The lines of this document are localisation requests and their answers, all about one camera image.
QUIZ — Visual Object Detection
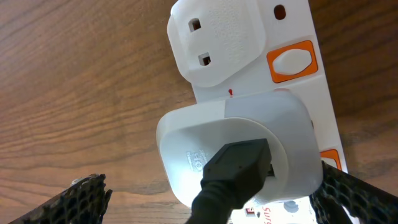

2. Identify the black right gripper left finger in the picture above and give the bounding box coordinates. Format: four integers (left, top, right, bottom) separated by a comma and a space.
10, 174, 113, 224

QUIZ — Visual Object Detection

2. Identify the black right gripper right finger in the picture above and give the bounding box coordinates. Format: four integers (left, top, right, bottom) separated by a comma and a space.
309, 162, 397, 224

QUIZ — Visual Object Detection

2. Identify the black USB charging cable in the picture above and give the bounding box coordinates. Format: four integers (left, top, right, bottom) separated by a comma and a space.
185, 138, 276, 224

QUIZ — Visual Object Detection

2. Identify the white power strip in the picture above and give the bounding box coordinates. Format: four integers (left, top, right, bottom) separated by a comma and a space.
156, 0, 347, 223

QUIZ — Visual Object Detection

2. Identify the white USB charger adapter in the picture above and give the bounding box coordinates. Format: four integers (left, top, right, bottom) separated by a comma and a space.
156, 90, 323, 206

